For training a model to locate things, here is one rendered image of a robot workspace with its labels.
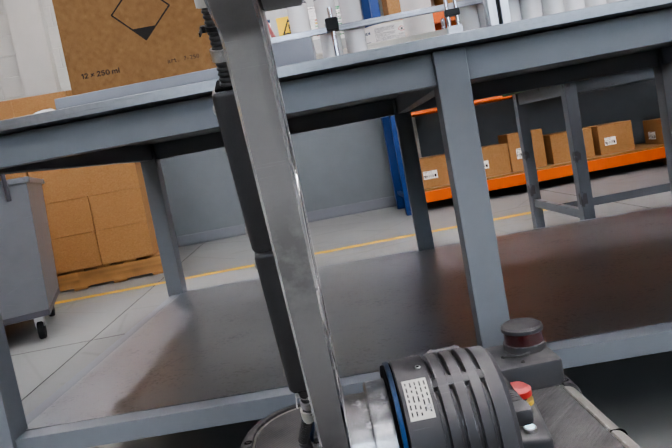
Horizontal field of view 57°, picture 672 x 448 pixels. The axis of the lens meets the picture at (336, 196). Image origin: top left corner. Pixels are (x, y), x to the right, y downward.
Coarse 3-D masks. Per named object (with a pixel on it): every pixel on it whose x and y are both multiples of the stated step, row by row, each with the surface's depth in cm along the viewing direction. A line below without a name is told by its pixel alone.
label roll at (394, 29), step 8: (384, 24) 192; (392, 24) 192; (400, 24) 193; (368, 32) 195; (376, 32) 194; (384, 32) 193; (392, 32) 192; (400, 32) 193; (368, 40) 196; (376, 40) 194; (384, 40) 193
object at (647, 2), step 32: (640, 0) 106; (480, 32) 108; (512, 32) 107; (320, 64) 109; (352, 64) 109; (128, 96) 110; (160, 96) 110; (192, 96) 112; (0, 128) 112; (32, 128) 116
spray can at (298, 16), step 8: (288, 8) 152; (296, 8) 151; (304, 8) 152; (288, 16) 153; (296, 16) 152; (304, 16) 152; (296, 24) 152; (304, 24) 152; (296, 32) 152; (312, 40) 154
